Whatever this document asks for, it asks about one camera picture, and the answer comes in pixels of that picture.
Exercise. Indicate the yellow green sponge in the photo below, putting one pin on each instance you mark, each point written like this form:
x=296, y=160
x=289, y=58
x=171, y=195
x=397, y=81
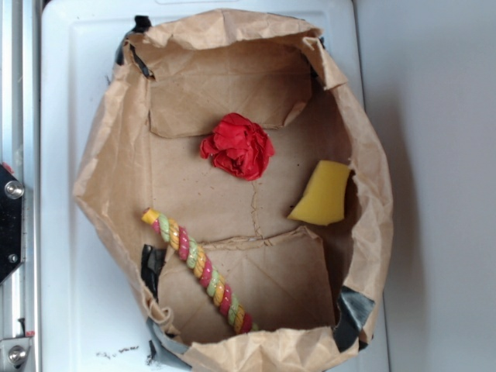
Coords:
x=323, y=200

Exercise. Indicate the brown paper bag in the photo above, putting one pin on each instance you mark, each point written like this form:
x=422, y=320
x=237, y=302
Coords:
x=314, y=291

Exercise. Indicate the crumpled red paper ball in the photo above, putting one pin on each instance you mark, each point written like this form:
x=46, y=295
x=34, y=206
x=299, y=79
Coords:
x=239, y=147

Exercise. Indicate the white plastic bin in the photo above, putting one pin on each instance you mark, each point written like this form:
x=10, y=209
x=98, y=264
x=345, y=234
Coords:
x=90, y=319

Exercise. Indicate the pink green yellow rope toy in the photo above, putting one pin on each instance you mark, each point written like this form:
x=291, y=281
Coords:
x=199, y=263

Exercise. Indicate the black metal bracket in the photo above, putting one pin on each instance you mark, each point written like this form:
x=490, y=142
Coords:
x=12, y=193

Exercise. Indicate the aluminium frame rail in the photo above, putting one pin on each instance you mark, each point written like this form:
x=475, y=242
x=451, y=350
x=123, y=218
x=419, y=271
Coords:
x=20, y=149

